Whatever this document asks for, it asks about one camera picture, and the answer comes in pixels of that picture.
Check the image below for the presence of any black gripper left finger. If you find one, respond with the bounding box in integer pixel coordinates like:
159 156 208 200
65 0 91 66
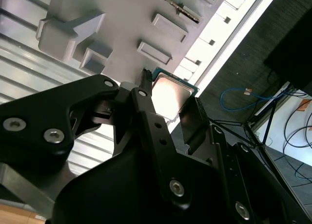
0 68 193 211

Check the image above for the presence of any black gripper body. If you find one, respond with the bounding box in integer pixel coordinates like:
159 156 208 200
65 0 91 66
52 148 234 224

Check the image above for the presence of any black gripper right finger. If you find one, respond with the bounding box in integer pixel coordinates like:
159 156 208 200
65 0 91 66
179 97 308 224

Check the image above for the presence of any silver square CPU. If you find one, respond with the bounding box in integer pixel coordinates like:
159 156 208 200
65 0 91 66
151 67 200 120

